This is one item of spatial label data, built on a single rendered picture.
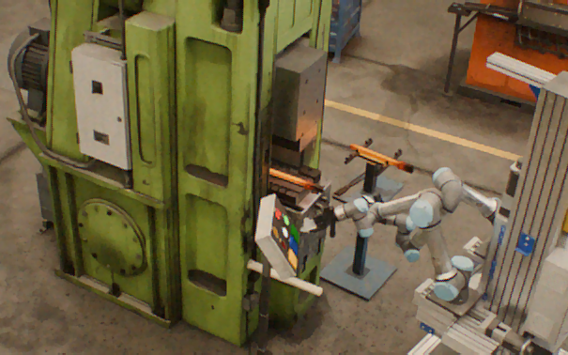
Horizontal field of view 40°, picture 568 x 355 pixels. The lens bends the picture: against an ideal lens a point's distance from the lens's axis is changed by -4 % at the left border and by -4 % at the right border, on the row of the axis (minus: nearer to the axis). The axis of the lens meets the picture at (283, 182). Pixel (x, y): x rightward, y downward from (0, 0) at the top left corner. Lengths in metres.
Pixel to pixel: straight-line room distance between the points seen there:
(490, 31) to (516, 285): 3.87
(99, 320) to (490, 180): 3.33
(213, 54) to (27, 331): 2.17
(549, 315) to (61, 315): 2.93
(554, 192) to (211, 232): 1.90
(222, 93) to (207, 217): 0.80
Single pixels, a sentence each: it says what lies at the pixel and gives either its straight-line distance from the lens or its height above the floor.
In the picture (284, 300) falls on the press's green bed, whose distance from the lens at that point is 4.90.
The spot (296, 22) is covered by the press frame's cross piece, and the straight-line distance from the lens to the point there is 4.13.
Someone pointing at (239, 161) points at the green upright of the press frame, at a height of 1.33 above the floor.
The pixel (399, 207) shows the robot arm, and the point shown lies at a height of 1.24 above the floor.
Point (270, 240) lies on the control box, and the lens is 3.83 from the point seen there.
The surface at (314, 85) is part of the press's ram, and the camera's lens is 4.20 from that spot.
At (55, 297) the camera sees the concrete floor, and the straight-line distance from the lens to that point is 5.33.
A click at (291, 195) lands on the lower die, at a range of 4.45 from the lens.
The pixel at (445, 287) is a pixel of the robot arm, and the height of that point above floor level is 1.02.
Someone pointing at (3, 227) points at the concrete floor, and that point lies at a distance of 5.98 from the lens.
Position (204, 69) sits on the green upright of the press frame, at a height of 1.74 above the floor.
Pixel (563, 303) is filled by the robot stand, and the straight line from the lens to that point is 4.00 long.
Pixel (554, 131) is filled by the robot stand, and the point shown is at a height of 1.85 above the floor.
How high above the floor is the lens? 3.56
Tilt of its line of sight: 35 degrees down
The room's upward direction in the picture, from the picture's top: 4 degrees clockwise
